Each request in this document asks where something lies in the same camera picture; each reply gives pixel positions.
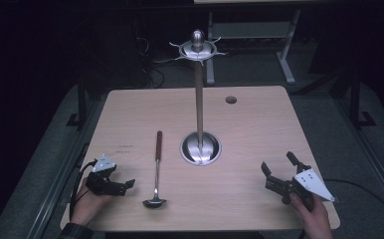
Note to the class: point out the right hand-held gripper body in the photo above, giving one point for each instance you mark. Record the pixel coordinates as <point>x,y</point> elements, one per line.
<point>304,186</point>

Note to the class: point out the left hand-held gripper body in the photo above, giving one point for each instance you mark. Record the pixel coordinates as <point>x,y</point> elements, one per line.
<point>103,181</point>

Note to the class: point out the steel utensil rack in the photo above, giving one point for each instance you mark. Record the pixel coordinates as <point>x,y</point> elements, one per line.
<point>199,99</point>

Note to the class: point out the person's left hand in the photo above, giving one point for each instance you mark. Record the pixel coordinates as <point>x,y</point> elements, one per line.
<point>89,202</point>

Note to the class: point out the person's right hand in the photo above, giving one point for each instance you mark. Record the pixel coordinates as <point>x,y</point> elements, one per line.
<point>312,219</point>

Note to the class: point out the person's dark sleeve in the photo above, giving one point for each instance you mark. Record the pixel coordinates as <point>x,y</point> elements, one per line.
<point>75,231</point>

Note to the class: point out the black metal stand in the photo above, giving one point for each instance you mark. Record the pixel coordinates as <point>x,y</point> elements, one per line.
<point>355,99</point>
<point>81,106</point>

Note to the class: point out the white metal table frame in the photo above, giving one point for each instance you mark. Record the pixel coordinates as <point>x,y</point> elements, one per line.
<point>253,30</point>

